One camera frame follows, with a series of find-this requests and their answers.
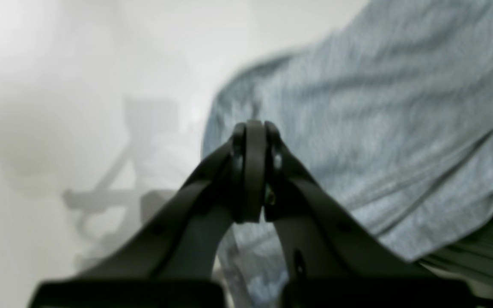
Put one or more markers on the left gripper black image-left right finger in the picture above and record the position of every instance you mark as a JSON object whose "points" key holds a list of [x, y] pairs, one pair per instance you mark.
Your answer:
{"points": [[332, 261]]}

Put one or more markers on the grey t-shirt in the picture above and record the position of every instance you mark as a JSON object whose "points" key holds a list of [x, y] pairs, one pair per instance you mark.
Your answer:
{"points": [[393, 117]]}

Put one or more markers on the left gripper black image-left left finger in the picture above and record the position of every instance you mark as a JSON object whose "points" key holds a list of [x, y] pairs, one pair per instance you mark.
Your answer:
{"points": [[168, 263]]}

